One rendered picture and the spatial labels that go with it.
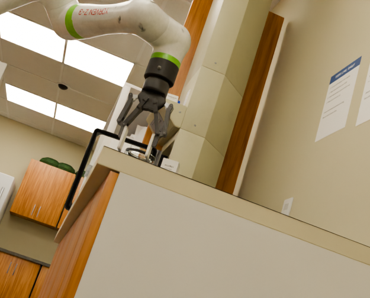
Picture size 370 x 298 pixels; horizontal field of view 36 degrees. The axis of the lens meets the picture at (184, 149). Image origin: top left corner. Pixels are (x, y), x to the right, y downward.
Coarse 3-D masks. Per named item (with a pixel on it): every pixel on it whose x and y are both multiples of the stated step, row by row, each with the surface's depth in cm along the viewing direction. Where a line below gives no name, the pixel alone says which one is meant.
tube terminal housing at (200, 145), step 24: (216, 72) 242; (192, 96) 237; (216, 96) 240; (240, 96) 257; (192, 120) 234; (216, 120) 240; (168, 144) 247; (192, 144) 232; (216, 144) 242; (192, 168) 229; (216, 168) 244
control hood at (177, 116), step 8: (176, 104) 234; (160, 112) 240; (176, 112) 233; (184, 112) 234; (152, 120) 254; (176, 120) 232; (168, 128) 240; (176, 128) 234; (168, 136) 246; (160, 144) 260
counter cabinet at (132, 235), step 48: (96, 192) 132; (144, 192) 115; (96, 240) 110; (144, 240) 113; (192, 240) 115; (240, 240) 118; (288, 240) 121; (48, 288) 203; (96, 288) 108; (144, 288) 111; (192, 288) 113; (240, 288) 116; (288, 288) 118; (336, 288) 121
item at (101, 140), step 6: (96, 138) 257; (102, 138) 258; (108, 138) 258; (96, 144) 257; (102, 144) 257; (108, 144) 257; (114, 144) 258; (126, 144) 258; (96, 150) 256; (144, 150) 259; (90, 156) 255; (96, 156) 255; (90, 162) 254; (84, 180) 251; (78, 186) 250; (78, 192) 249
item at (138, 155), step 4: (136, 148) 190; (124, 152) 194; (128, 152) 193; (132, 152) 191; (136, 152) 190; (136, 156) 190; (140, 156) 190; (144, 156) 191; (144, 160) 191; (148, 160) 192; (152, 160) 193
